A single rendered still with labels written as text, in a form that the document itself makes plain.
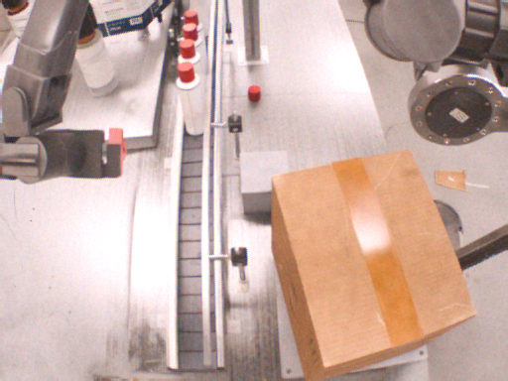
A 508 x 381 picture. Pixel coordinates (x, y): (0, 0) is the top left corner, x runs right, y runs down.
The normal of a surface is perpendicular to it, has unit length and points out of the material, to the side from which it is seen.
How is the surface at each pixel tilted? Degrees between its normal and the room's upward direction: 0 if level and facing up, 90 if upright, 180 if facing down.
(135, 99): 0
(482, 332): 0
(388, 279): 0
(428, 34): 51
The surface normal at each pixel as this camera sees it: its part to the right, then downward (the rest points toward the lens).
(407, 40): -0.10, 0.33
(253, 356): -0.03, -0.51
